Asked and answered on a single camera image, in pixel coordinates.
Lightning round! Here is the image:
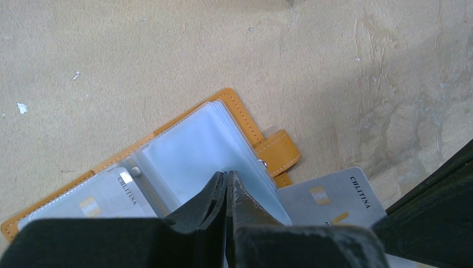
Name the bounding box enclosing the white credit card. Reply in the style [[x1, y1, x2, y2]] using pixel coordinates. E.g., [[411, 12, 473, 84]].
[[18, 167, 157, 229], [276, 166, 418, 268]]

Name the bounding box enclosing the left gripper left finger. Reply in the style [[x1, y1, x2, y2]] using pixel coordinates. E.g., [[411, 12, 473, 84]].
[[1, 172, 228, 267]]

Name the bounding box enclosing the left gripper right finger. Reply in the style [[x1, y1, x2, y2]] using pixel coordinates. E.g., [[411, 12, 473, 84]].
[[226, 171, 389, 267]]

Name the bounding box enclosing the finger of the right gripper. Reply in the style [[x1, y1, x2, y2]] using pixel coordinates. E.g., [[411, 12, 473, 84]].
[[372, 142, 472, 267]]

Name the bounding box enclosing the yellow leather card holder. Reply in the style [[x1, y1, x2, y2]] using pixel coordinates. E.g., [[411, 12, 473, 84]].
[[1, 88, 301, 240]]

